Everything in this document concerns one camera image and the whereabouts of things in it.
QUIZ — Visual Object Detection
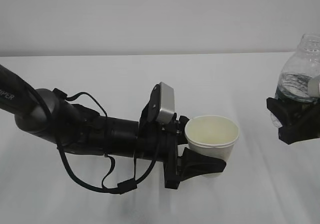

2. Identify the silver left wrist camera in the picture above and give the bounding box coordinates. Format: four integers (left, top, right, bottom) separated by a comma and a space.
147, 82, 175, 125

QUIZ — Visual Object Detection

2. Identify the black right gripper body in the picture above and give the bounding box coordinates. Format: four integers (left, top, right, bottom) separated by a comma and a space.
288, 103, 320, 142

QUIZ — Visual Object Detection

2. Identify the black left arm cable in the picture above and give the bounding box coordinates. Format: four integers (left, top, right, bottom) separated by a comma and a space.
23, 80, 161, 195

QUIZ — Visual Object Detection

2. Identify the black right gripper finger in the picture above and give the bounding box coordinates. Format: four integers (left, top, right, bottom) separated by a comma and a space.
266, 97, 308, 144

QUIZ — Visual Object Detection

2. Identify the white paper cup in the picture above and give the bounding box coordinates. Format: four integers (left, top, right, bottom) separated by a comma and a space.
184, 115, 240, 162

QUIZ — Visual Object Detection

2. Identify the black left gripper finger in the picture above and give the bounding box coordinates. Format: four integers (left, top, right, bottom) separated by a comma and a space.
178, 115, 190, 128
179, 148, 227, 182

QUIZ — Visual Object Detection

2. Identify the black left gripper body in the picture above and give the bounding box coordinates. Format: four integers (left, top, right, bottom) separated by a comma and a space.
136, 114, 187, 190

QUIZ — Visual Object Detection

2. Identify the clear water bottle green label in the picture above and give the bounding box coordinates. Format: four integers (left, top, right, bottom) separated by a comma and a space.
270, 33, 320, 129

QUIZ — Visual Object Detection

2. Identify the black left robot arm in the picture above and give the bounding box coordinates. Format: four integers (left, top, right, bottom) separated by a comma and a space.
0, 66, 226, 195

